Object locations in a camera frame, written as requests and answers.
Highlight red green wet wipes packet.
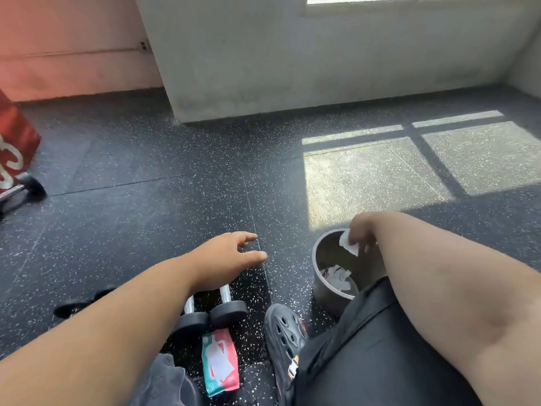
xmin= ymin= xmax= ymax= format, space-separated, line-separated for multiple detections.
xmin=201 ymin=328 xmax=241 ymax=398

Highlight person's left forearm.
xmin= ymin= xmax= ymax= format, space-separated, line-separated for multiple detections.
xmin=0 ymin=253 xmax=200 ymax=406

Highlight black perforated foam shoe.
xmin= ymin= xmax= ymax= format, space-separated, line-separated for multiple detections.
xmin=264 ymin=303 xmax=309 ymax=406

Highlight black shorts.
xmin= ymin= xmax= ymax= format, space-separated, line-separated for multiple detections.
xmin=291 ymin=276 xmax=483 ymax=406

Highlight grey cloth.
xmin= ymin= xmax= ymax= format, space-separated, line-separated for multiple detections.
xmin=129 ymin=353 xmax=200 ymax=406

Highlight white tissue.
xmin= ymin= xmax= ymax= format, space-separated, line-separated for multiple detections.
xmin=339 ymin=229 xmax=360 ymax=257

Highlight red punching bag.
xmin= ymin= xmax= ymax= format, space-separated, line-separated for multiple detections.
xmin=0 ymin=88 xmax=42 ymax=191

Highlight crumpled tissues in bin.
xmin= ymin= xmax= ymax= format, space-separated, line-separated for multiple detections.
xmin=320 ymin=264 xmax=354 ymax=292

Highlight black chrome-handled dumbbell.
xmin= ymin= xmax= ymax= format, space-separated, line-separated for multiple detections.
xmin=0 ymin=172 xmax=46 ymax=217
xmin=210 ymin=285 xmax=248 ymax=330
xmin=170 ymin=295 xmax=210 ymax=341
xmin=54 ymin=297 xmax=92 ymax=319

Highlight person's right hand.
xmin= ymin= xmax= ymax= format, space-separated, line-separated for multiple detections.
xmin=347 ymin=213 xmax=379 ymax=255

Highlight person's left hand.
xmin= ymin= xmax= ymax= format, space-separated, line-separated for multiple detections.
xmin=190 ymin=231 xmax=269 ymax=294

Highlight round metal waste bin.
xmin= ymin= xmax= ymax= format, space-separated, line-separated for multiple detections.
xmin=311 ymin=228 xmax=390 ymax=316

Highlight person's right forearm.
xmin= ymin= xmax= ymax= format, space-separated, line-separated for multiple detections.
xmin=371 ymin=211 xmax=541 ymax=406

